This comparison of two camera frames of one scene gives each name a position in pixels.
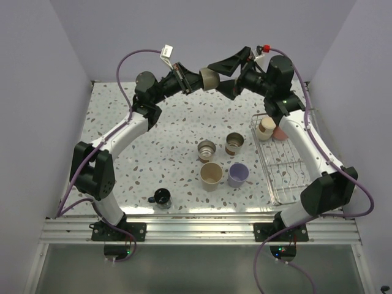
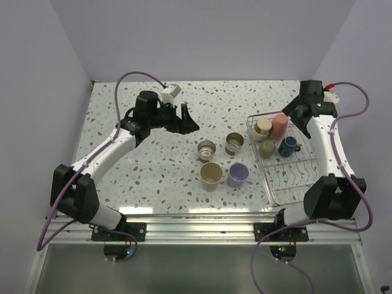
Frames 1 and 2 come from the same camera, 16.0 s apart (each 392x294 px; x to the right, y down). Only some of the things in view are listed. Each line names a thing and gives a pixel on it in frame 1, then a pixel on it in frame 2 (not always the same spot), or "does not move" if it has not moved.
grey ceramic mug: [211, 79] → [266, 149]
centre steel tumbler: [206, 150] does not move
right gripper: [228, 66] → [290, 108]
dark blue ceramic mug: [161, 196] → [288, 146]
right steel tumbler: [234, 142] does not move
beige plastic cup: [211, 175] does not move
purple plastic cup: [237, 174] does not move
